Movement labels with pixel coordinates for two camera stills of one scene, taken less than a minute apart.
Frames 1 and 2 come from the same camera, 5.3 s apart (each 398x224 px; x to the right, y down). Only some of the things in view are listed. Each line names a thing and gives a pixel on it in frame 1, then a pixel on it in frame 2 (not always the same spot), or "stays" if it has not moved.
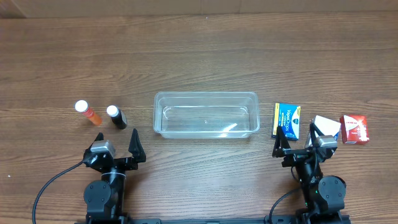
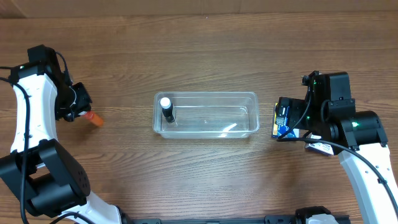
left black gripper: (138, 152) to (84, 103)
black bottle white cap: (118, 116) to (167, 109)
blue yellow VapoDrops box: (287, 117) stays
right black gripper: (280, 147) to (295, 106)
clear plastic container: (206, 115) stays
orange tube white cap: (82, 106) stays
